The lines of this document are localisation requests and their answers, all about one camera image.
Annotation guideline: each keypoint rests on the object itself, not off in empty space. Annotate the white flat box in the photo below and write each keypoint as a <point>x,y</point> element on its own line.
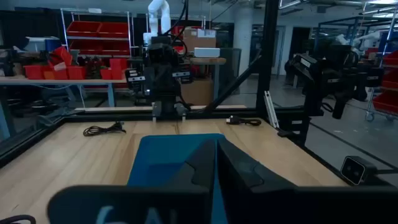
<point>206,52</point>

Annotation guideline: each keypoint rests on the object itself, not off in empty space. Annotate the black vertical frame post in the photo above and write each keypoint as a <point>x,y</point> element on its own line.
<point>267,46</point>

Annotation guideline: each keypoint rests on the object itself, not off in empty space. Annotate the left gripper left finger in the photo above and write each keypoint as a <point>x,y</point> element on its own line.
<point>199,177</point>

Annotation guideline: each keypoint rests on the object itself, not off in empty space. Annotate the grey workbench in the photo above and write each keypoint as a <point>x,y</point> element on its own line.
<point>62,81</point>

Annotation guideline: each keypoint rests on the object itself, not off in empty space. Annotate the black diagonal frame brace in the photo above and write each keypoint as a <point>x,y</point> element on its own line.
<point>231,87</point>

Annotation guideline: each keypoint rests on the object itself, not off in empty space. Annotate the white concrete column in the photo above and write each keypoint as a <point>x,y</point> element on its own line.
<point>243,34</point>

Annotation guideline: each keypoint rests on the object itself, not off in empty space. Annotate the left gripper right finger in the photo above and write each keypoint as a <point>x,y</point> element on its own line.
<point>248,186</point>

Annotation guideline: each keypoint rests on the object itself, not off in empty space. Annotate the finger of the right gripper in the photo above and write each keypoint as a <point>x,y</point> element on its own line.
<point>182,77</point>
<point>136,80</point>

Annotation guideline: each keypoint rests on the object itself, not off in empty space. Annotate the tall red plastic bin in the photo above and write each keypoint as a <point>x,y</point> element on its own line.
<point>118,67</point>

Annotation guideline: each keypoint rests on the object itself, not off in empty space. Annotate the silver aluminium extrusion piece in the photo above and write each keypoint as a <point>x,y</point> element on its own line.
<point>271,109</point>

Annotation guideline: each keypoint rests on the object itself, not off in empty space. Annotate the black depth camera box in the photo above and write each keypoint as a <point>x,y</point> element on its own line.
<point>354,170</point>

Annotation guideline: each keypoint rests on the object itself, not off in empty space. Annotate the tilted red plastic bin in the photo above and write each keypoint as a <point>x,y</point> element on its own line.
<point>61,55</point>

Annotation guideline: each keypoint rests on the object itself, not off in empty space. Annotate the tall white robot arm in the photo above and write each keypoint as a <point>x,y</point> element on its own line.
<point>158,18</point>

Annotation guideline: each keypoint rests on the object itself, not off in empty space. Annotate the wheeled cart with red bins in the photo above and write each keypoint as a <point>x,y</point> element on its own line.
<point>387,93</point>

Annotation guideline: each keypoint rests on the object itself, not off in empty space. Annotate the round wooden table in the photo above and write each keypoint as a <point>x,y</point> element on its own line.
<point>208,61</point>

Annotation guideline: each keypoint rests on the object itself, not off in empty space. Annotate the plain cardboard box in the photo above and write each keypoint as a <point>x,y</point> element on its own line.
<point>197,91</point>

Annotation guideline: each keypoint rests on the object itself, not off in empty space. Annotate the cardboard box with white label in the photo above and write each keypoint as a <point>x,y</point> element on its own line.
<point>199,39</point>

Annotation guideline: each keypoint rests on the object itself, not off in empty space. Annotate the long red shelf bin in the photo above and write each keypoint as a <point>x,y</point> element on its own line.
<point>99,47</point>

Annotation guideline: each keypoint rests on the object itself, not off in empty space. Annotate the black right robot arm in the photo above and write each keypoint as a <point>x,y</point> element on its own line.
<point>163,104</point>

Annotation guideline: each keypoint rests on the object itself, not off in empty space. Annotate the small white robot arm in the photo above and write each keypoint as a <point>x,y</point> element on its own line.
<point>360,39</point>

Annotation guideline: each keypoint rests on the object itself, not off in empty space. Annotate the blue plastic bin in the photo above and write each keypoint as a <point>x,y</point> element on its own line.
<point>161,158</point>

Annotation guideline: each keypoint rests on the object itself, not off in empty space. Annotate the white and blue machine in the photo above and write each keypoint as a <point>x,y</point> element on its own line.
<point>42,43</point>

